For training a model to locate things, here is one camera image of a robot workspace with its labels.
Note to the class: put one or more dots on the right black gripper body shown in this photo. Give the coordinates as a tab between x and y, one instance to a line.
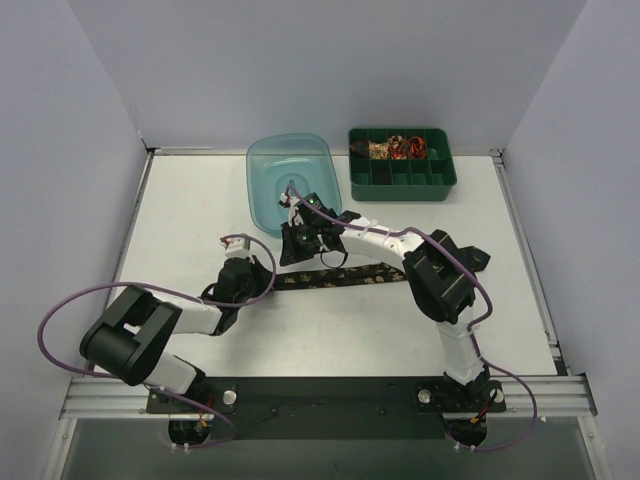
291	245

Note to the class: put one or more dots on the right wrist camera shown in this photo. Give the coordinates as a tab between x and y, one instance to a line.
305	202

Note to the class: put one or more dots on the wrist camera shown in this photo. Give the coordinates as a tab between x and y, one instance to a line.
305	202
236	247

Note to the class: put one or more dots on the dark rolled tie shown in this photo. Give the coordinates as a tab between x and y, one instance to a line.
360	149

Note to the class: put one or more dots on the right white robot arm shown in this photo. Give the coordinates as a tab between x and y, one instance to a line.
441	281

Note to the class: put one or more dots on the red black patterned rolled tie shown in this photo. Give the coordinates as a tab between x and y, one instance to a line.
397	147

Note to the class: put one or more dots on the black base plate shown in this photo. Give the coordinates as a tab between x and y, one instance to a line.
346	408

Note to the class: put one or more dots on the black gold patterned tie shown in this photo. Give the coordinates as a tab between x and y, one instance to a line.
338	277

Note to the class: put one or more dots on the aluminium rail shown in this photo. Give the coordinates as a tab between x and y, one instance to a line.
110	399

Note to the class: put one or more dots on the beige patterned rolled tie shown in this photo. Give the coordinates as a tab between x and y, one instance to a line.
378	151

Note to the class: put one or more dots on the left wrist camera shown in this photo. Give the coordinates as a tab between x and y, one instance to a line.
236	247

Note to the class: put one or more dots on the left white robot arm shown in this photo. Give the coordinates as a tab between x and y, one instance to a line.
129	338

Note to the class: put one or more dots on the green compartment organizer box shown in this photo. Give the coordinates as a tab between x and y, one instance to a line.
429	180

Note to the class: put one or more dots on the orange black rolled tie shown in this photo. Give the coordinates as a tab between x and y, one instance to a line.
417	148

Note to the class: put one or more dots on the teal plastic tub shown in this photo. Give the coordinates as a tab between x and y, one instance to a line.
302	160

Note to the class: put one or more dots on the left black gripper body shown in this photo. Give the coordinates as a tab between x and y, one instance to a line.
258	275

